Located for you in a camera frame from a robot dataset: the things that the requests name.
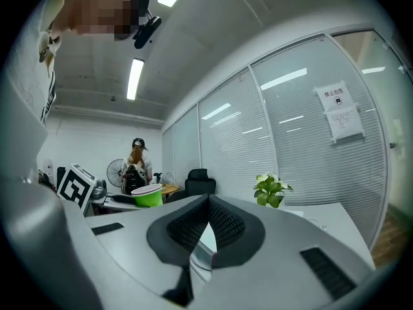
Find person's head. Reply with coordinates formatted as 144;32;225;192
51;0;152;41

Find potted white flowers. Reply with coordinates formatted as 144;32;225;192
253;171;294;209

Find black floor fan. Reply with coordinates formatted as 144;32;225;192
106;159;128;187

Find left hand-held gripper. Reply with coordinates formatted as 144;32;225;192
56;163;143;218

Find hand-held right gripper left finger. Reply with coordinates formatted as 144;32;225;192
69;194;210;310

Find green cup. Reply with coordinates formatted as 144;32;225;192
130;183;163;208

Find white table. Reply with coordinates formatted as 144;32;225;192
280;201;377;271

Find white paper notice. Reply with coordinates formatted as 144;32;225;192
314;81;354;112
324;107;365;143

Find black head-worn camera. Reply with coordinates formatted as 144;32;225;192
127;0;163;50

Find black office chair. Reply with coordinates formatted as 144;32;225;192
166;169;217;203

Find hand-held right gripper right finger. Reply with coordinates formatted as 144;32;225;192
193;194;377;310

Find person's white sweater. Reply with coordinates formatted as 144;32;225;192
0;0;75;187

